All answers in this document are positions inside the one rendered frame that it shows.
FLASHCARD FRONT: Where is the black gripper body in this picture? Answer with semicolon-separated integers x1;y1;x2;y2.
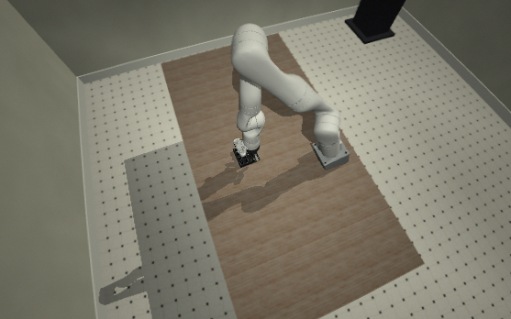
247;146;260;157

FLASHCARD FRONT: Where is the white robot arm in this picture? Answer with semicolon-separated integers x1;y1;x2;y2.
231;24;342;158

